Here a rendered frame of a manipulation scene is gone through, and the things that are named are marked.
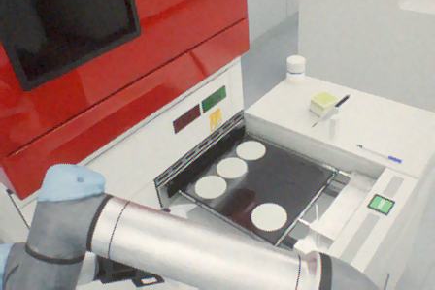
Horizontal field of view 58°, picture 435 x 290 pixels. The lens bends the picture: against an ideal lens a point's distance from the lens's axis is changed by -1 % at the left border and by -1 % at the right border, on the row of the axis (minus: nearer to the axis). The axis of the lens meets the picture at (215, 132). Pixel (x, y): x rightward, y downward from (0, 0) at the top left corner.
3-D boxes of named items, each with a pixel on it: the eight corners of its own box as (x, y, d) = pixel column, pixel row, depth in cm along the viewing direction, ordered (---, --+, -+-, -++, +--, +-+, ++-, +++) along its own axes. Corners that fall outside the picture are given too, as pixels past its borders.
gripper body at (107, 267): (168, 283, 68) (99, 297, 61) (147, 260, 75) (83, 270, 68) (174, 241, 66) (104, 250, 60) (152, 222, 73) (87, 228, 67)
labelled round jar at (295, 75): (283, 81, 160) (283, 61, 154) (292, 75, 164) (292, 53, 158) (298, 86, 156) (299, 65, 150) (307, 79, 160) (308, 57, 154)
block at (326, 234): (308, 233, 111) (309, 226, 109) (314, 225, 112) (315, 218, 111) (334, 247, 106) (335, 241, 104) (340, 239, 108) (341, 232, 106)
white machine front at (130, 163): (65, 289, 110) (5, 190, 86) (241, 139, 157) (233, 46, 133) (71, 296, 109) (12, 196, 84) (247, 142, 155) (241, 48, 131)
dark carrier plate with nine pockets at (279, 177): (183, 191, 126) (183, 190, 126) (247, 136, 146) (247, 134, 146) (273, 243, 107) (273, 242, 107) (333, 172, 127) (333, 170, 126)
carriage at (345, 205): (290, 261, 107) (291, 255, 106) (351, 182, 128) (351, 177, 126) (317, 276, 103) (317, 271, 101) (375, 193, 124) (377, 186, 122)
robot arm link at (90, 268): (56, 273, 65) (61, 227, 64) (84, 269, 68) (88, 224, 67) (68, 297, 59) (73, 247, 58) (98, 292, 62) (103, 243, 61)
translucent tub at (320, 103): (308, 112, 142) (309, 97, 137) (323, 106, 144) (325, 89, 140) (322, 122, 136) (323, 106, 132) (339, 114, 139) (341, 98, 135)
